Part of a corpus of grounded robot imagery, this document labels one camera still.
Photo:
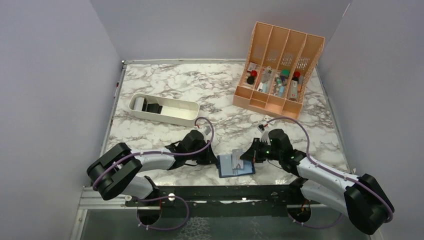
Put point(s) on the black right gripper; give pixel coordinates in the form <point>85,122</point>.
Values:
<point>252,152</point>

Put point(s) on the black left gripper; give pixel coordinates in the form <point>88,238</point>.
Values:
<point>209,156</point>

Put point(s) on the white VIP card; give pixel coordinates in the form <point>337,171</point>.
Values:
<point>237,160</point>

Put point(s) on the blue leather card holder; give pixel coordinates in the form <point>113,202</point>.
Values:
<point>228,169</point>

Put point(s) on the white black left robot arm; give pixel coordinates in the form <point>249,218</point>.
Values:
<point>115,172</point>

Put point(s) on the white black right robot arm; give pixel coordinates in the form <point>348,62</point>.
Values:
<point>378,207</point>

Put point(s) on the black VIP card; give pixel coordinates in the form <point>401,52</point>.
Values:
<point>154,108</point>

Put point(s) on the white card in tray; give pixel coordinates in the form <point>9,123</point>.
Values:
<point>139,104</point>

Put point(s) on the white plastic tray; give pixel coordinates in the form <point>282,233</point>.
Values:
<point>174,111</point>

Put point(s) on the black bottle red cap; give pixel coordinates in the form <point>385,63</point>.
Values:
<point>252,77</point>

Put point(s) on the grey packaged item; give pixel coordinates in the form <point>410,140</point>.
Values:
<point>266,80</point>

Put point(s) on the red capped dark bottle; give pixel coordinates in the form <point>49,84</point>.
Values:
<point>293,92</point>

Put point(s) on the green capped bottle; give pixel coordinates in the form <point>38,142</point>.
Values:
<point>280,82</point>

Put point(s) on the peach plastic file organizer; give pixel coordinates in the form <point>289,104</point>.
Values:
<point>278,67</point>

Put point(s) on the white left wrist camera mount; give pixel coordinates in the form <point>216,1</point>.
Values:
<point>205,131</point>

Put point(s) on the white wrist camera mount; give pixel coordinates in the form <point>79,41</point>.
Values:
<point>205,131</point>
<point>265,127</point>

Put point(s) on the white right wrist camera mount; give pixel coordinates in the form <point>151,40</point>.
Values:
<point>265,127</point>

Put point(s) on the black metal base rail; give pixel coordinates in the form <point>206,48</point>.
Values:
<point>222,198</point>

